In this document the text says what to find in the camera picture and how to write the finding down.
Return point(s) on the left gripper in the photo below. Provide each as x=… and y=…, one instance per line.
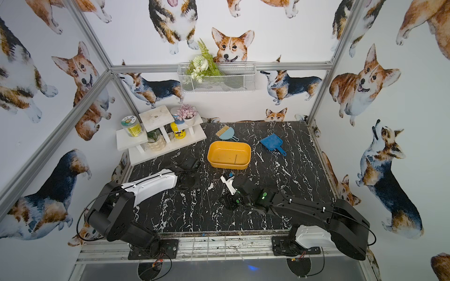
x=190, y=165

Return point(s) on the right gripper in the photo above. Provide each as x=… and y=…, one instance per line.
x=237, y=191

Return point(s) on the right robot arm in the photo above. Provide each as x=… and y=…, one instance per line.
x=314, y=224

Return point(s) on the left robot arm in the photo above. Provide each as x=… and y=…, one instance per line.
x=112, y=211

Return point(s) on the yellow plastic storage box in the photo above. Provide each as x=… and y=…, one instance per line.
x=240, y=155

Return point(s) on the small plant in woven pot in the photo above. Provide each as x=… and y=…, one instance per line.
x=156, y=141

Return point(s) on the white tiered shelf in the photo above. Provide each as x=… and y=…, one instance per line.
x=157, y=118

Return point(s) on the light blue hand brush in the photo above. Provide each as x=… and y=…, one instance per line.
x=226, y=133

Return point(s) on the pink flowers in white pot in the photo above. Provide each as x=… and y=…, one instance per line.
x=187, y=114

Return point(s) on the blue plastic scoop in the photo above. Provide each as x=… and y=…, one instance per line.
x=273, y=143

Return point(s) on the green lidded glass jar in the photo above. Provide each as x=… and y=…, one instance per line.
x=132, y=126

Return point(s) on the green white artificial plant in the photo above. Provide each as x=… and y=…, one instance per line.
x=203, y=65

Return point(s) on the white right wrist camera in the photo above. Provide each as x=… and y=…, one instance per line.
x=228, y=179

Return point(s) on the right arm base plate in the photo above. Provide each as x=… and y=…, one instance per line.
x=285, y=246

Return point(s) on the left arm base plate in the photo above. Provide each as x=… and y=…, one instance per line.
x=165, y=248

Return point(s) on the white wire wall basket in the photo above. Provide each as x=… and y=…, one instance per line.
x=235, y=77

